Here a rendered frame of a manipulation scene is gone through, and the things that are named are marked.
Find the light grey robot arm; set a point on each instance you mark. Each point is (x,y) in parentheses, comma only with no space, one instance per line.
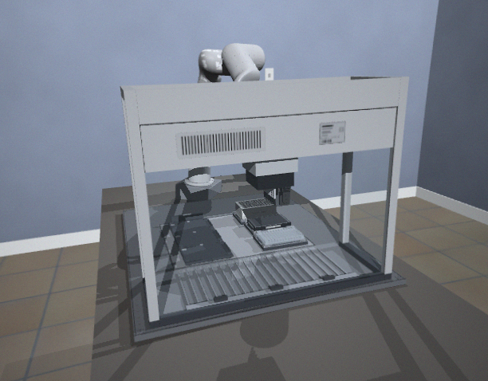
(240,61)

